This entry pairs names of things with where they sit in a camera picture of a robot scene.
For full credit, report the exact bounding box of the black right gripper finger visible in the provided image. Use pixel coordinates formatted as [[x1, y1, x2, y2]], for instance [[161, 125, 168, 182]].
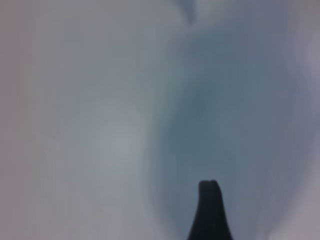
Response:
[[187, 179, 233, 240]]

